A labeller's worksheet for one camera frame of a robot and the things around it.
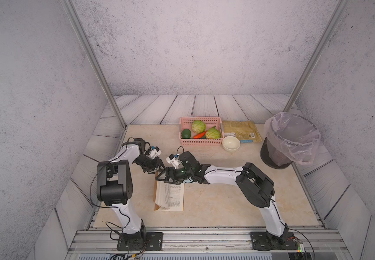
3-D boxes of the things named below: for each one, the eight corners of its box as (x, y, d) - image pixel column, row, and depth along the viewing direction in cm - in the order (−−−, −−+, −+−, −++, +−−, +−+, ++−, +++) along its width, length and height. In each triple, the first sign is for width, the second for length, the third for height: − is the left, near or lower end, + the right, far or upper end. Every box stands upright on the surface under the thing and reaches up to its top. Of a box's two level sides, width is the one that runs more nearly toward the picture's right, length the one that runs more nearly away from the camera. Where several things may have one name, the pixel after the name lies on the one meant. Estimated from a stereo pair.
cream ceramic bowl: (223, 153, 106) (224, 148, 103) (221, 141, 113) (222, 136, 110) (240, 153, 106) (241, 148, 103) (237, 141, 113) (238, 136, 110)
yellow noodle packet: (224, 142, 112) (225, 139, 110) (221, 123, 125) (221, 120, 123) (261, 142, 112) (262, 139, 110) (254, 122, 125) (255, 120, 123)
